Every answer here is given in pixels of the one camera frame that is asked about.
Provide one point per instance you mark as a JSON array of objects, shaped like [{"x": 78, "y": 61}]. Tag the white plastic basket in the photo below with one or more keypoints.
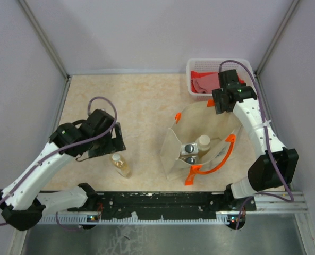
[{"x": 242, "y": 66}]

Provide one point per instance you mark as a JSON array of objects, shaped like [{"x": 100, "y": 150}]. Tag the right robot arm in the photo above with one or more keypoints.
[{"x": 275, "y": 163}]

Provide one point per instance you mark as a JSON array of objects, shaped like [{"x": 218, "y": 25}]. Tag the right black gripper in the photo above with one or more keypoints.
[{"x": 220, "y": 107}]

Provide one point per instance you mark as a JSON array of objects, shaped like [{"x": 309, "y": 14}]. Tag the clear bottle black cap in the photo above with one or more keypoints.
[{"x": 191, "y": 159}]

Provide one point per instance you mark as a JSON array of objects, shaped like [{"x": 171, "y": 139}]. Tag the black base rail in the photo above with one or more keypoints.
[{"x": 159, "y": 205}]

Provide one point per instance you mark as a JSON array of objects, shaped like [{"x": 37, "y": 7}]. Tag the amber liquid bottle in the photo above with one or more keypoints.
[{"x": 121, "y": 165}]

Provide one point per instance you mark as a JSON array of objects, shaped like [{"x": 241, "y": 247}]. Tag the aluminium frame rail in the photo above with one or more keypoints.
[{"x": 275, "y": 204}]

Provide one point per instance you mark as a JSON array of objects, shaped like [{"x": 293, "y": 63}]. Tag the red cloth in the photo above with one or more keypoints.
[{"x": 206, "y": 82}]

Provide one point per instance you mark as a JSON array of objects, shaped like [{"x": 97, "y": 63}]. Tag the beige round bottle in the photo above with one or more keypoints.
[{"x": 203, "y": 144}]

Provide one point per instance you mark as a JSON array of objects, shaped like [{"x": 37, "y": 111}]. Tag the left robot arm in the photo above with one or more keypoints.
[{"x": 23, "y": 204}]

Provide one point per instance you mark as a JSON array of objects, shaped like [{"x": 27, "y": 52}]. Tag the canvas bag orange handles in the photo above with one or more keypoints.
[{"x": 196, "y": 119}]

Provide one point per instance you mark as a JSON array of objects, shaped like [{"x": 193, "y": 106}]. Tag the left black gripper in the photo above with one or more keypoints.
[{"x": 114, "y": 145}]

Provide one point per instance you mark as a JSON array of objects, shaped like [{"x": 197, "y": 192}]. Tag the white bottle black cap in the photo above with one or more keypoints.
[{"x": 189, "y": 149}]

